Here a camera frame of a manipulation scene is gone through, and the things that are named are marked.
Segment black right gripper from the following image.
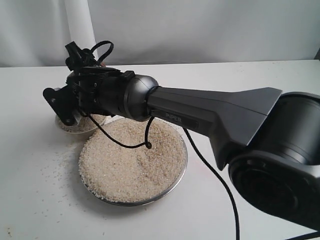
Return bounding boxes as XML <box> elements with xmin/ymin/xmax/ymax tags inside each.
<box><xmin>42</xmin><ymin>66</ymin><xmax>120</xmax><ymax>126</ymax></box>

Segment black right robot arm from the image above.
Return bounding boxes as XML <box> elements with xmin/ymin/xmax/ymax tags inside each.
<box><xmin>43</xmin><ymin>66</ymin><xmax>320</xmax><ymax>230</ymax></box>

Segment rice in cream bowl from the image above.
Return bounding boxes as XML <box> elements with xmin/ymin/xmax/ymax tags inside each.
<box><xmin>55</xmin><ymin>114</ymin><xmax>107</xmax><ymax>133</ymax></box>

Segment cream ceramic bowl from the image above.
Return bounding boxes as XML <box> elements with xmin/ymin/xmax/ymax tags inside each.
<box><xmin>54</xmin><ymin>115</ymin><xmax>99</xmax><ymax>141</ymax></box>

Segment spilled rice grains on table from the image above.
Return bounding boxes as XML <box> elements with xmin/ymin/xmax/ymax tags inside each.
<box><xmin>21</xmin><ymin>140</ymin><xmax>88</xmax><ymax>226</ymax></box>

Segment rice in steel tray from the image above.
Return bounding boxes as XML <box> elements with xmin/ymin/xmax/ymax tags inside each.
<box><xmin>79</xmin><ymin>118</ymin><xmax>187</xmax><ymax>203</ymax></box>

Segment white backdrop curtain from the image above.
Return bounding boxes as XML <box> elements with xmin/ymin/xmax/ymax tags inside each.
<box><xmin>0</xmin><ymin>0</ymin><xmax>320</xmax><ymax>67</ymax></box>

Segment round steel tray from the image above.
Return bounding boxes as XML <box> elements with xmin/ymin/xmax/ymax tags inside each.
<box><xmin>78</xmin><ymin>117</ymin><xmax>189</xmax><ymax>207</ymax></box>

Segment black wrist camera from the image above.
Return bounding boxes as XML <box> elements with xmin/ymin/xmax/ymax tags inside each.
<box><xmin>65</xmin><ymin>41</ymin><xmax>97</xmax><ymax>71</ymax></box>

